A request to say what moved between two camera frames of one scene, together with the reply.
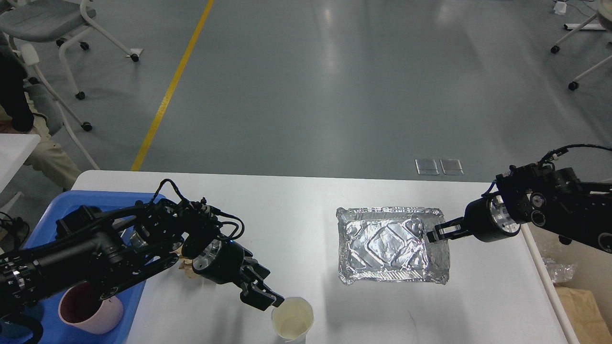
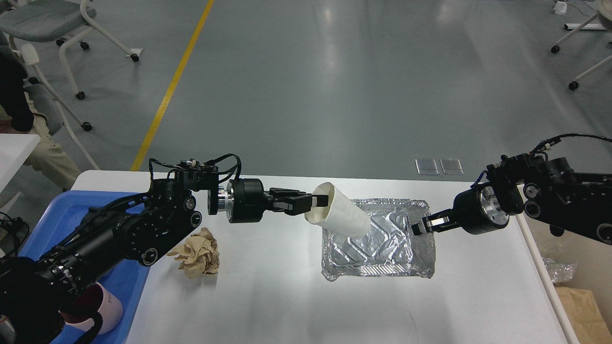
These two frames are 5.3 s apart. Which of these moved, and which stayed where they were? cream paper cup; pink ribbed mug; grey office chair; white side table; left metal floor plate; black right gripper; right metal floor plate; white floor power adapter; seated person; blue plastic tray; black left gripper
Moved: black left gripper; cream paper cup; black right gripper
Stayed: pink ribbed mug; white floor power adapter; seated person; white side table; left metal floor plate; grey office chair; right metal floor plate; blue plastic tray
